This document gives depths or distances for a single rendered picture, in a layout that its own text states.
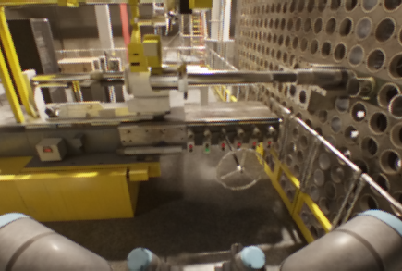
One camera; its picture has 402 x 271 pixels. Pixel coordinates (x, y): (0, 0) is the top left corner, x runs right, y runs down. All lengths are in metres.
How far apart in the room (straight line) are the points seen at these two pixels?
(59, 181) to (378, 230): 2.39
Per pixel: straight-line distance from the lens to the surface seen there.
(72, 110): 2.59
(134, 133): 2.42
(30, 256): 0.48
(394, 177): 2.74
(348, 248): 0.48
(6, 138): 3.03
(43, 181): 2.57
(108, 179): 2.32
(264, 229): 2.53
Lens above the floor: 1.89
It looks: 28 degrees down
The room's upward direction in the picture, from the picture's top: 1 degrees clockwise
